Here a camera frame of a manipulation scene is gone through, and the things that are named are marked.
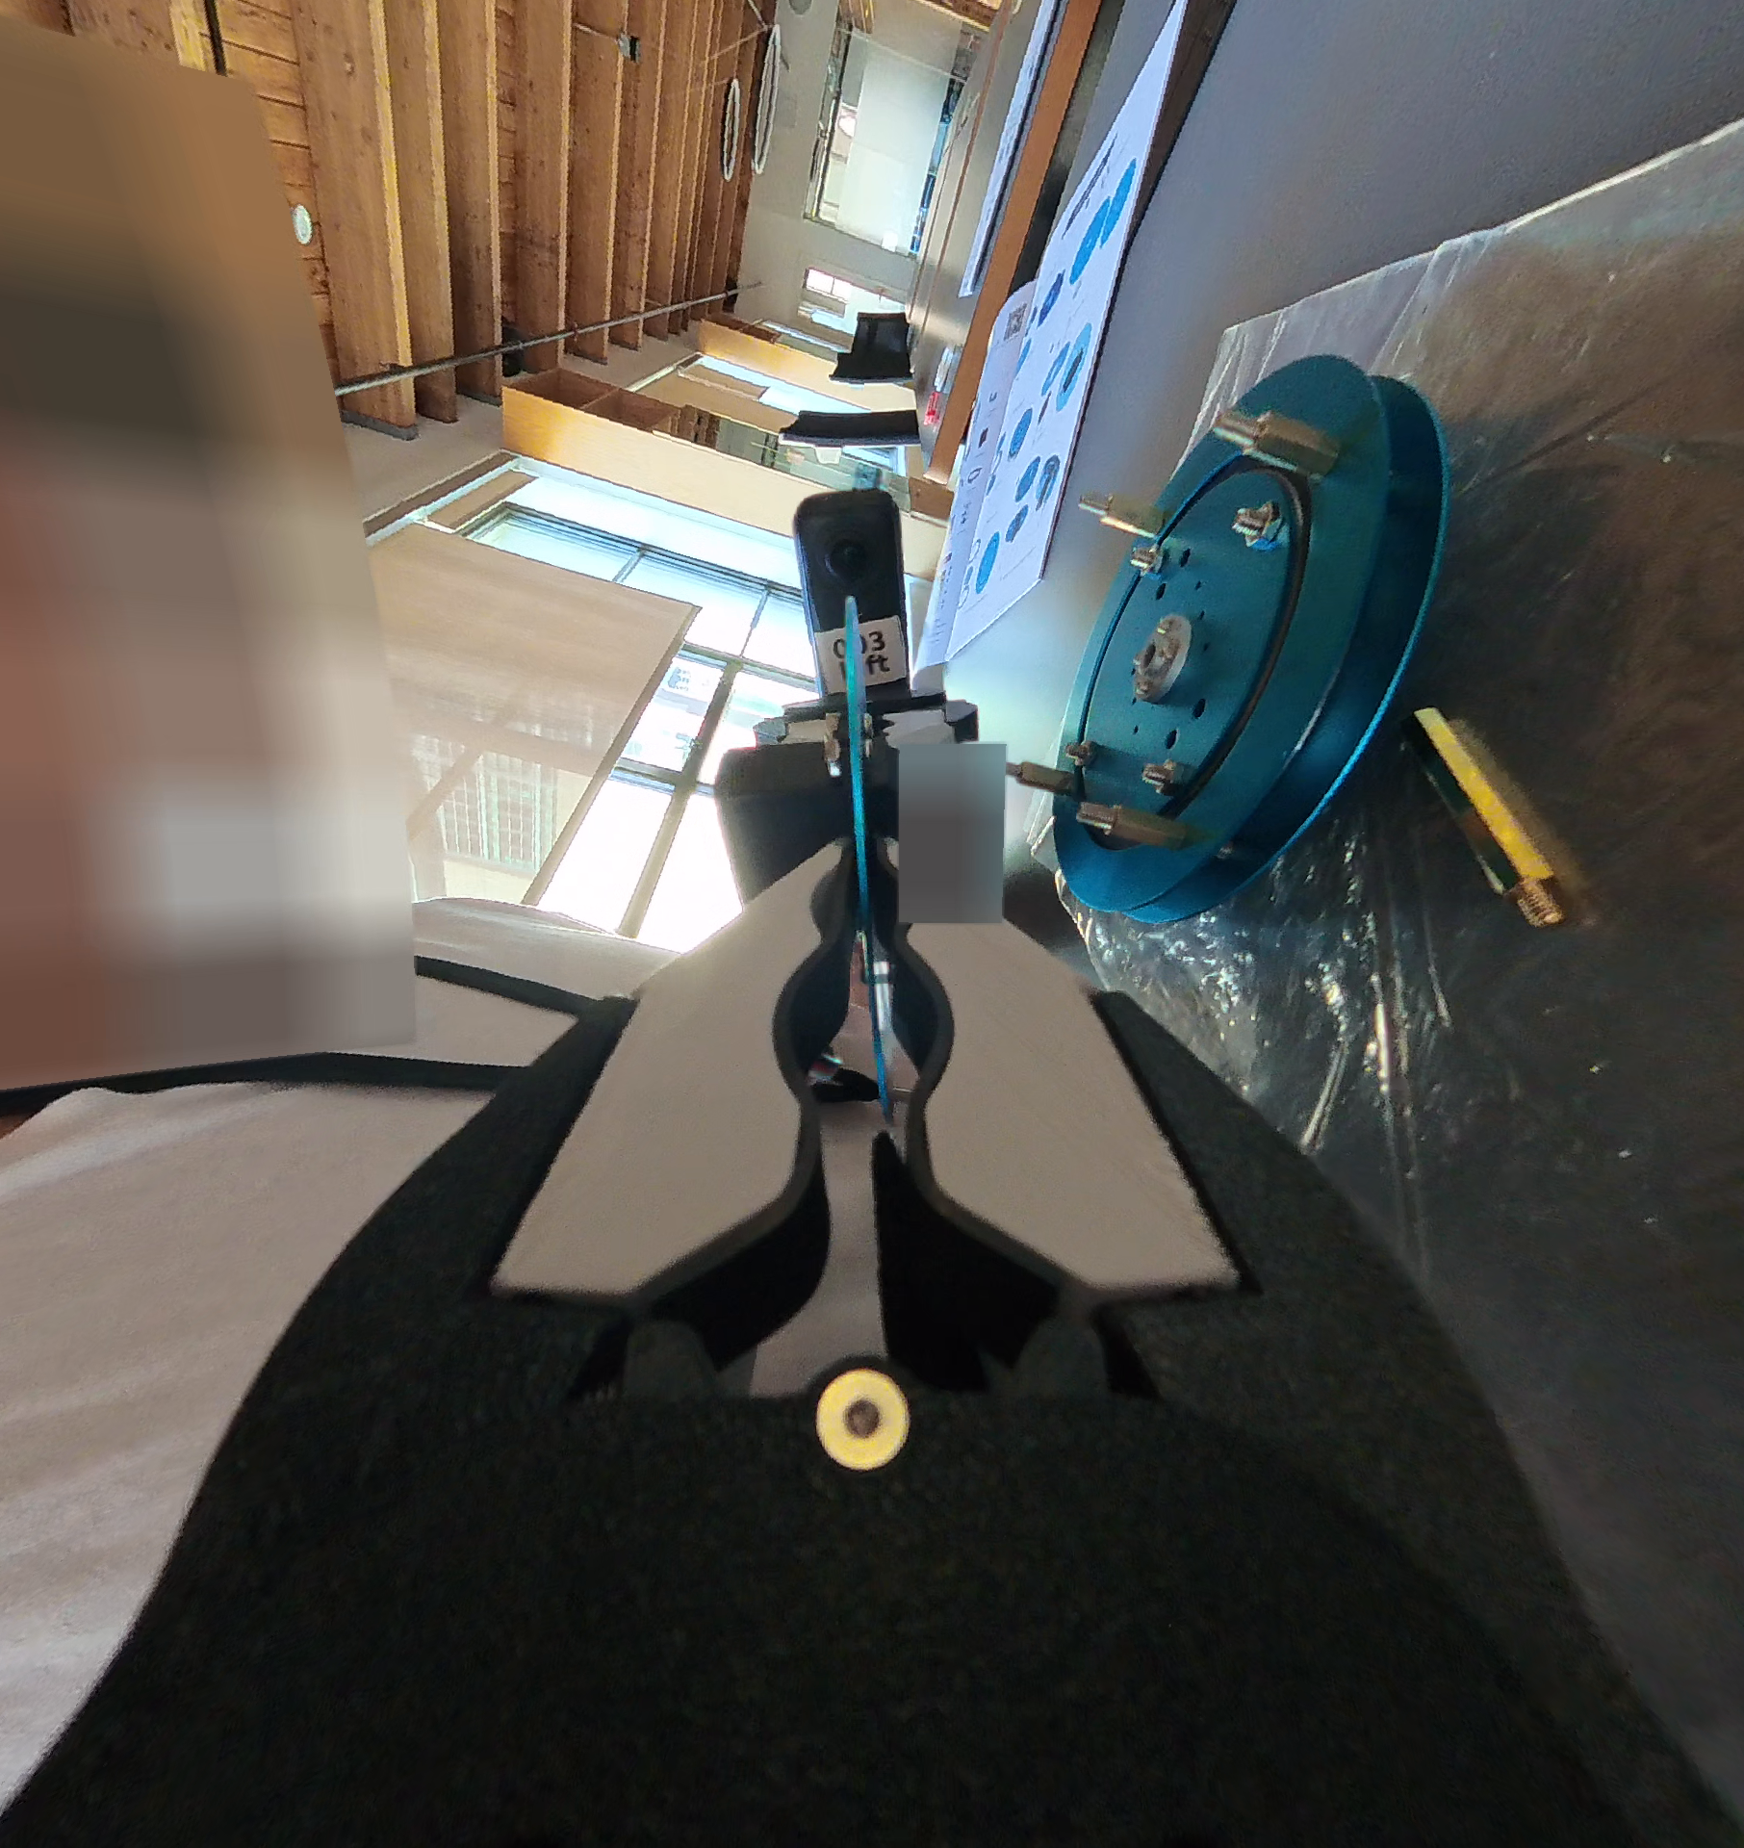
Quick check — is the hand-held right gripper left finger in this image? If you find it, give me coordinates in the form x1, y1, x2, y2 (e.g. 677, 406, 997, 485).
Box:
490, 843, 866, 1309

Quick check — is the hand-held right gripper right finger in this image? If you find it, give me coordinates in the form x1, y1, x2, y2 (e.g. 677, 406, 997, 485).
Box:
870, 851, 1244, 1303

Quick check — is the teal disc with servo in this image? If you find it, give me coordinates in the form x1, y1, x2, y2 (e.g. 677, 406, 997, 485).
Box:
831, 599, 904, 1129

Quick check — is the blue round metal base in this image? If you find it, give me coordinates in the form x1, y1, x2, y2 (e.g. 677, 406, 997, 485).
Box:
1012, 360, 1454, 926

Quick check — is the brass hex standoff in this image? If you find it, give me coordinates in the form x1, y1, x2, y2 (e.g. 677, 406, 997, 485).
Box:
1409, 705, 1575, 934

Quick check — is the large clear plastic bag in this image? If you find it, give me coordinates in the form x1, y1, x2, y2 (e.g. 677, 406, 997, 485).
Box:
1060, 102, 1744, 1848

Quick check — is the wood-edged grey desk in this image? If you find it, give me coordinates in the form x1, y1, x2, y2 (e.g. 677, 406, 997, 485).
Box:
901, 0, 1107, 478

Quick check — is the bright window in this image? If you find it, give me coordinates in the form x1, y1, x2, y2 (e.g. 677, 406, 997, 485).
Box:
408, 507, 815, 944

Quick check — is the printed instruction leaflet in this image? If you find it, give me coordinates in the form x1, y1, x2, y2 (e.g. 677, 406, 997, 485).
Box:
912, 0, 1194, 671

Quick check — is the white printed paper strip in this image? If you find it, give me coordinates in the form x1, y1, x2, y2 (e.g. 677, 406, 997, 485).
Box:
959, 0, 1071, 297

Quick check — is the black strap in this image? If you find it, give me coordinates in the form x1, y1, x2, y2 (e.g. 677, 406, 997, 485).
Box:
0, 951, 589, 1129

